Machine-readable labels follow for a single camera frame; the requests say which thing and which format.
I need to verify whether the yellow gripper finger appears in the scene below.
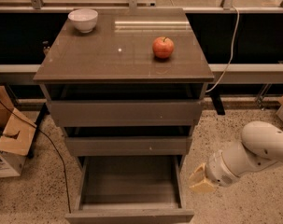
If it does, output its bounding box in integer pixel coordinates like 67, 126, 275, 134
189, 163, 205, 185
189, 178, 215, 193

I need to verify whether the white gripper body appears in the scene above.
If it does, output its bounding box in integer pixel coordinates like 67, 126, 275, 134
205, 152, 239, 187

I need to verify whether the grey bottom drawer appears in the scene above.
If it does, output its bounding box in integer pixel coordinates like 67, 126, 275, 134
65, 156, 193, 224

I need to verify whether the grey drawer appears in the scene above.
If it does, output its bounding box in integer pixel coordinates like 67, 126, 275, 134
65, 156, 193, 224
65, 126, 191, 156
47, 83, 205, 128

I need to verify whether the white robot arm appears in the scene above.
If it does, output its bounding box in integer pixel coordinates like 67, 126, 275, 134
189, 121, 283, 193

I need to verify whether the grey top drawer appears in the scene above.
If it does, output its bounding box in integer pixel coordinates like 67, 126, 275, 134
47, 83, 205, 128

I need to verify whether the grey drawer cabinet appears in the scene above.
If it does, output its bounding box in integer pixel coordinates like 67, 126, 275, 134
33, 7, 215, 173

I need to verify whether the grey middle drawer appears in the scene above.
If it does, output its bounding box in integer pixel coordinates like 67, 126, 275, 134
65, 126, 191, 156

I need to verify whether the red apple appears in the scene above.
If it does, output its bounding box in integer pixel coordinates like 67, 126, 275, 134
152, 36, 174, 59

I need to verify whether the open cardboard box left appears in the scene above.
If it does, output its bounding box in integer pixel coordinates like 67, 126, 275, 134
0, 86, 36, 178

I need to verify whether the white ceramic bowl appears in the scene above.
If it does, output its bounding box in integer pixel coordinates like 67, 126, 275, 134
68, 8, 98, 33

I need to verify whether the white cable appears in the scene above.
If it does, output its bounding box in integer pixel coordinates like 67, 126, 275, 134
205, 7, 242, 94

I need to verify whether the black cable on floor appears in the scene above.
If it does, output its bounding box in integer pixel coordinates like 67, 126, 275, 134
0, 91, 72, 214

